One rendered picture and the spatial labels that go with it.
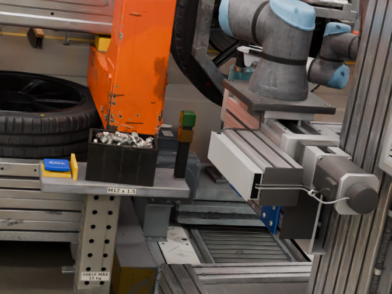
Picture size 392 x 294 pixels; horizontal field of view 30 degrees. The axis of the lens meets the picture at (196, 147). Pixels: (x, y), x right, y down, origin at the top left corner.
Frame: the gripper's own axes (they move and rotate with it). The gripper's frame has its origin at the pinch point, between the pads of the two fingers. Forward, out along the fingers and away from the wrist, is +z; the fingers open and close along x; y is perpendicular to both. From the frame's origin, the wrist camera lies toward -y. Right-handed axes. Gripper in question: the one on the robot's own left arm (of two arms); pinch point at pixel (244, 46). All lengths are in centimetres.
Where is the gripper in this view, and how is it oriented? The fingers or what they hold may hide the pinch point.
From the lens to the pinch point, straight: 239.2
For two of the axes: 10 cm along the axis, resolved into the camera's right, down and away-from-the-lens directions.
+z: -8.5, -2.8, 4.5
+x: 5.1, -1.9, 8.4
